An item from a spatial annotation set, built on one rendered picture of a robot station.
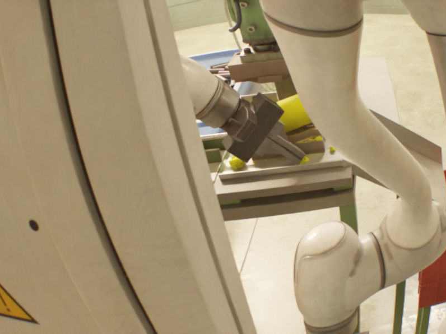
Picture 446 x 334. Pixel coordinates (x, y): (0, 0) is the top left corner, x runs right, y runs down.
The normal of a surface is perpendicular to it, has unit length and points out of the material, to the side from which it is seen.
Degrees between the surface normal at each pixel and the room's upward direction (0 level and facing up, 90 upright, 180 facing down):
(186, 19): 90
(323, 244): 18
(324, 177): 0
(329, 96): 118
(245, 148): 90
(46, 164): 90
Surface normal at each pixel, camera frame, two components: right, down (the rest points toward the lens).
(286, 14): -0.51, 0.74
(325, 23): 0.10, 0.79
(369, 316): -0.23, -0.87
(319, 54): -0.14, 0.87
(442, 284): -0.19, 0.48
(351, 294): 0.29, 0.38
